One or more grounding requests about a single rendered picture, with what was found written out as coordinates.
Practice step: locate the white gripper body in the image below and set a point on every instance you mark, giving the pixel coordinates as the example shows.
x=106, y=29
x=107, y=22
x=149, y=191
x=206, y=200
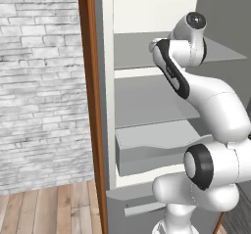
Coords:
x=153, y=44

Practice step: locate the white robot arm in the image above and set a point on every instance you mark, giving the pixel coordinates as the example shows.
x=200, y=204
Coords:
x=219, y=110

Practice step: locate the large grey fridge shelf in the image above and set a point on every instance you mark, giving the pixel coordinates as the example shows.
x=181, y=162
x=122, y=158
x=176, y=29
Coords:
x=137, y=50

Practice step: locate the small grey fridge shelf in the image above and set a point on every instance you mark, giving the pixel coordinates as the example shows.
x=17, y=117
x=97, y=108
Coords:
x=143, y=101

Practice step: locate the grey and white fridge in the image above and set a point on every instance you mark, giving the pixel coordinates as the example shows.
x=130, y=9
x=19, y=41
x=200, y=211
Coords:
x=109, y=81

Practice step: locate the grey fridge crisper drawer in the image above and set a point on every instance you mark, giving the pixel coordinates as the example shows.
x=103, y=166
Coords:
x=147, y=153

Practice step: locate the brown wooden side panel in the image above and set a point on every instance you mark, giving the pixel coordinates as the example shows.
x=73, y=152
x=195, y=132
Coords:
x=91, y=81

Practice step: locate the grey freezer drawer front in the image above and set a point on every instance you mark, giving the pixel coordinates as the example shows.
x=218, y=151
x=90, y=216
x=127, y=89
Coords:
x=137, y=223

